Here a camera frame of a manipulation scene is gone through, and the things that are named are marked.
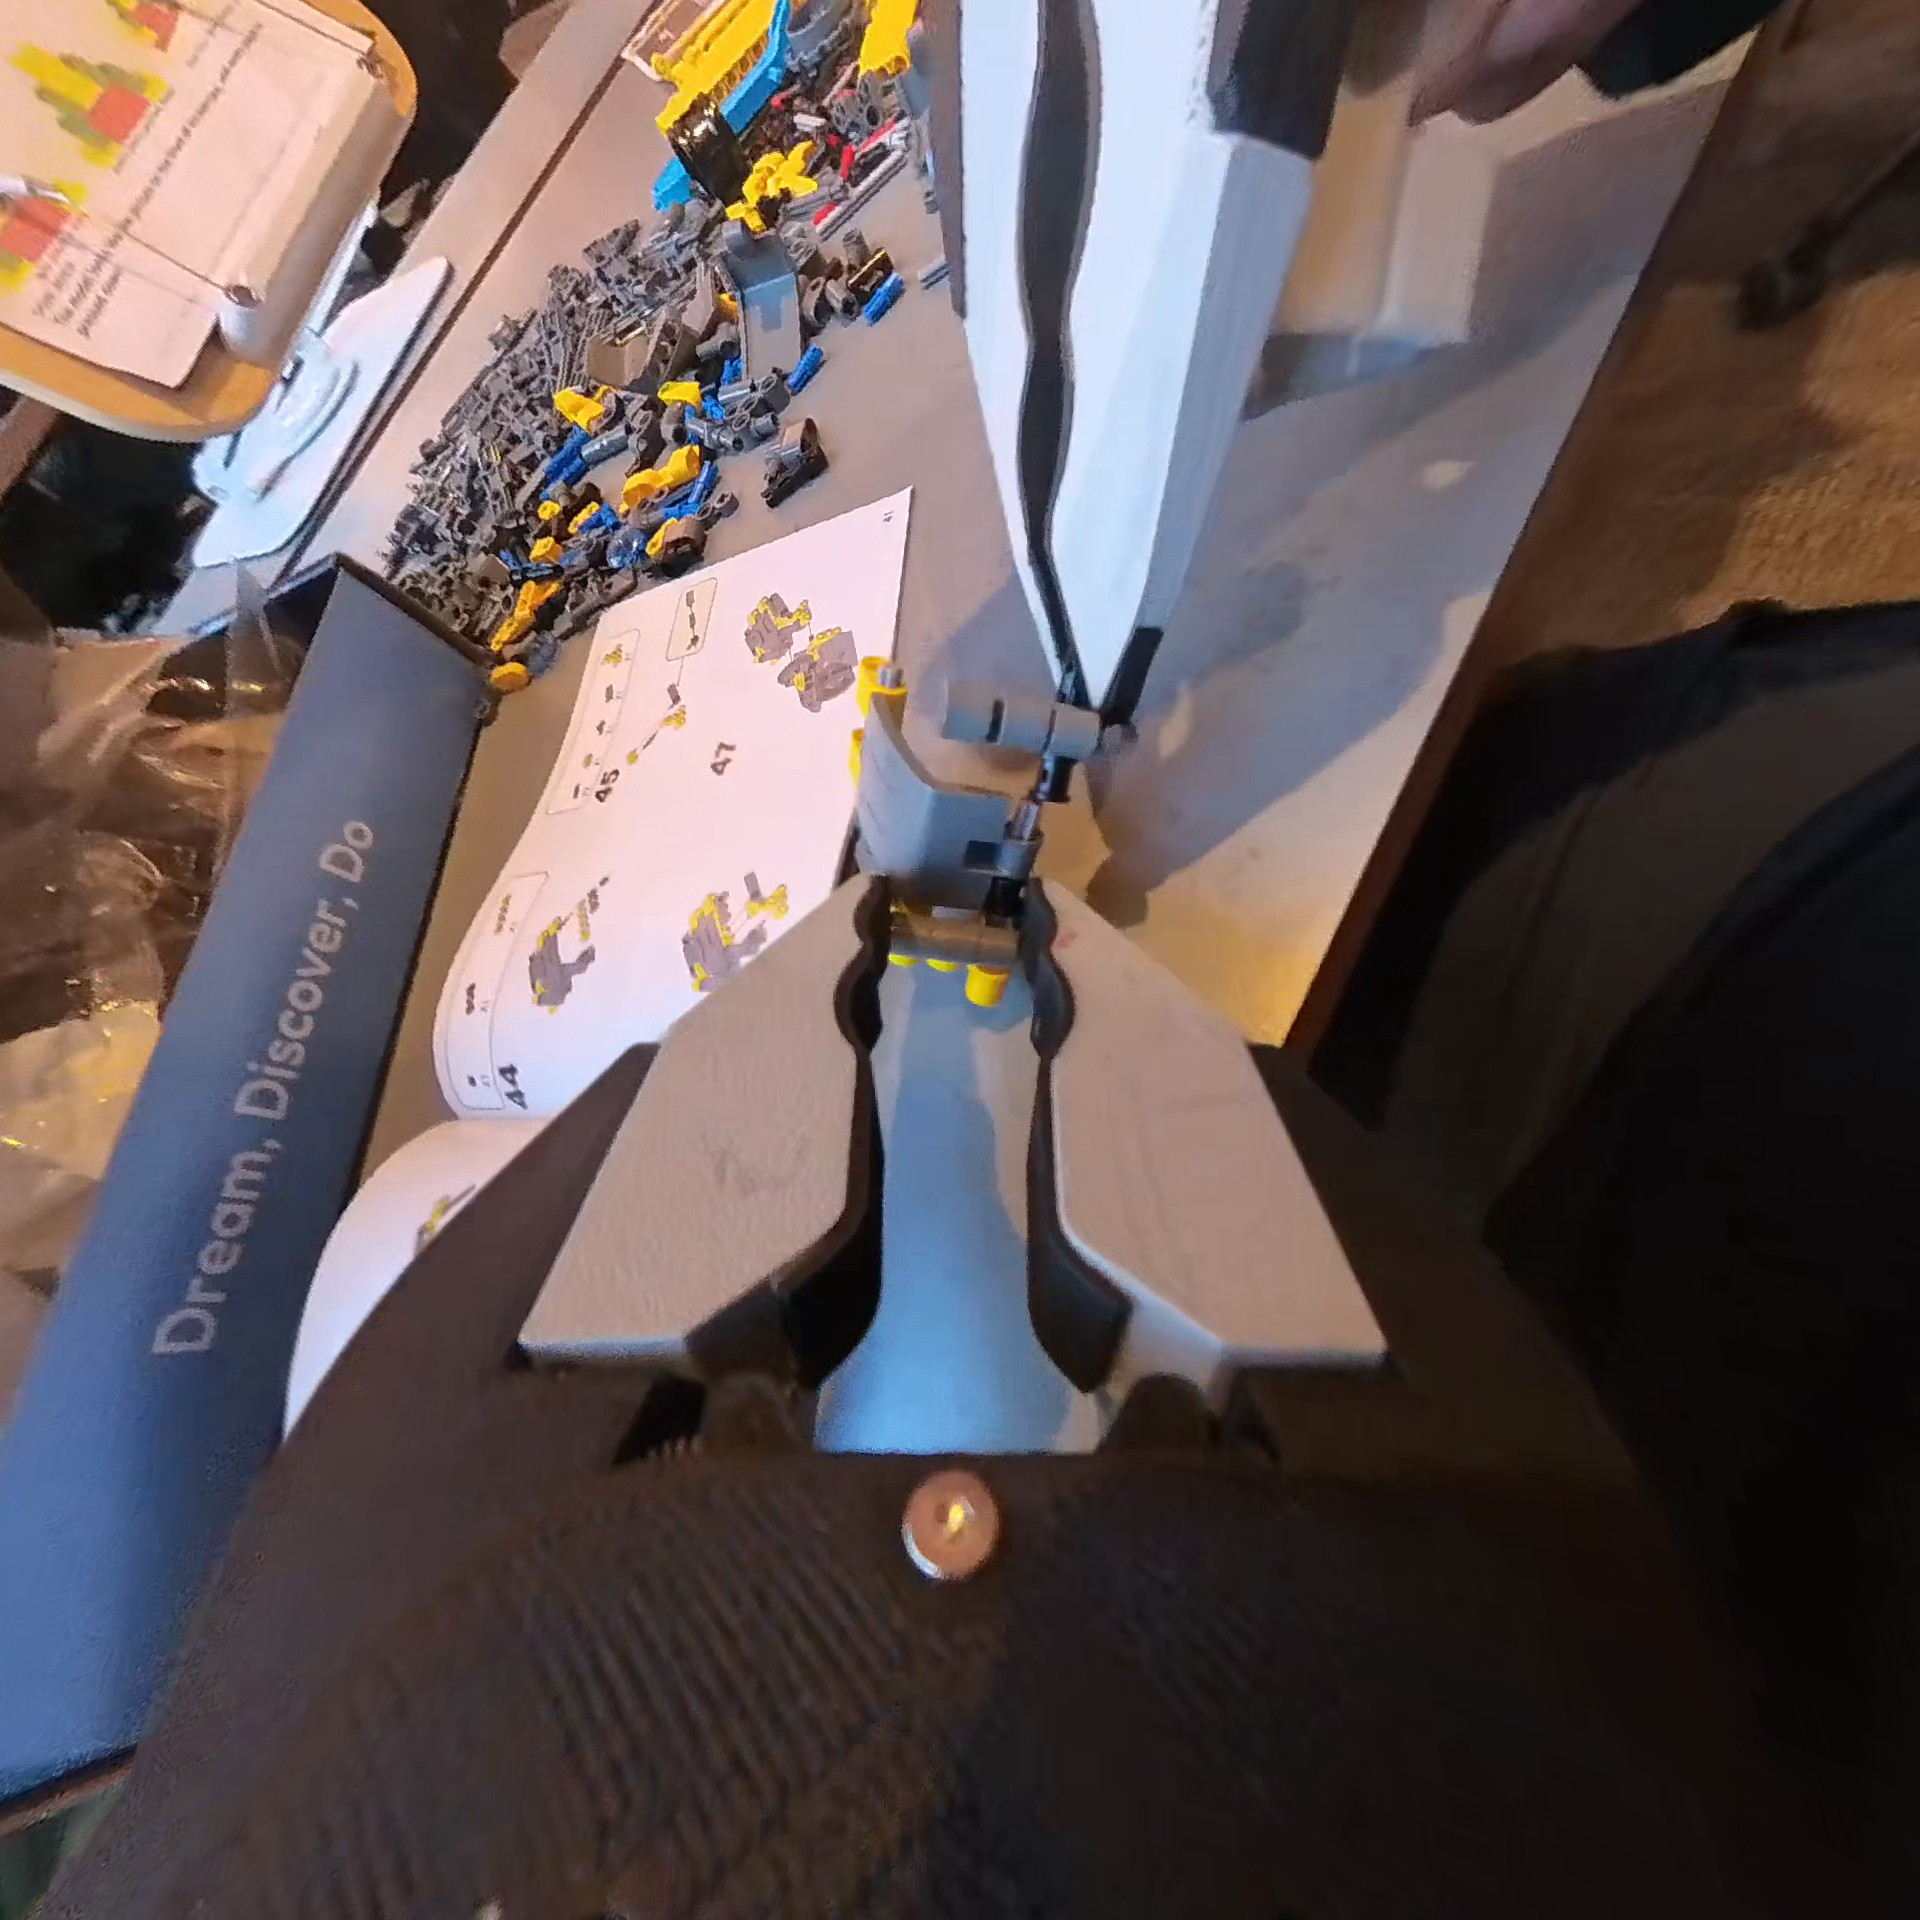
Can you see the white building instruction booklet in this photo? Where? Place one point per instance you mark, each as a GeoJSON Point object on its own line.
{"type": "Point", "coordinates": [720, 840]}

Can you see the grey yellow brick subassembly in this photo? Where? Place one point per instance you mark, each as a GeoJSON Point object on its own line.
{"type": "Point", "coordinates": [915, 811]}

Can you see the dark grey cardboard box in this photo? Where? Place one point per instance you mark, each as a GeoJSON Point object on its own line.
{"type": "Point", "coordinates": [224, 1050]}

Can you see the pile of loose building bricks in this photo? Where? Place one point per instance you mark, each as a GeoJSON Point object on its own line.
{"type": "Point", "coordinates": [524, 434]}

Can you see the person's right hand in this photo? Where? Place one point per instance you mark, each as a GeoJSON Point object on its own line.
{"type": "Point", "coordinates": [1501, 53]}

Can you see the person's dark top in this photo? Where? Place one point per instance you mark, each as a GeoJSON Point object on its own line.
{"type": "Point", "coordinates": [1800, 1350]}

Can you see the black angled connector piece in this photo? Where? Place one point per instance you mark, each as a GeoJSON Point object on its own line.
{"type": "Point", "coordinates": [793, 459]}

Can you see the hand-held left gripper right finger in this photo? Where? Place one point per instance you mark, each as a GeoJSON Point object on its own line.
{"type": "Point", "coordinates": [1201, 1185]}

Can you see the yellow blue beam assembly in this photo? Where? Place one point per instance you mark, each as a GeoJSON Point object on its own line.
{"type": "Point", "coordinates": [750, 90]}

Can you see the instruction sheet display stand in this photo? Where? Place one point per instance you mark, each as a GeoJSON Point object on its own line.
{"type": "Point", "coordinates": [151, 224]}

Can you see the clear plastic bag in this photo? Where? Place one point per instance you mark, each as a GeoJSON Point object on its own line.
{"type": "Point", "coordinates": [90, 781]}

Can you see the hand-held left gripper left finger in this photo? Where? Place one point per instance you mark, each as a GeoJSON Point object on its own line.
{"type": "Point", "coordinates": [705, 1185]}

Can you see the black pin piece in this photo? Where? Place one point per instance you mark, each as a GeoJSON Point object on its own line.
{"type": "Point", "coordinates": [1055, 777]}

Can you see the grey curved panel piece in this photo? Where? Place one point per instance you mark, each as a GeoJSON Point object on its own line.
{"type": "Point", "coordinates": [765, 292]}

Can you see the person's right forearm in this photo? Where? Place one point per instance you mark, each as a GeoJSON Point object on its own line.
{"type": "Point", "coordinates": [1681, 15]}

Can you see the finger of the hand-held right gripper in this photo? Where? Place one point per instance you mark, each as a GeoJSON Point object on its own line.
{"type": "Point", "coordinates": [1170, 300]}
{"type": "Point", "coordinates": [999, 224]}

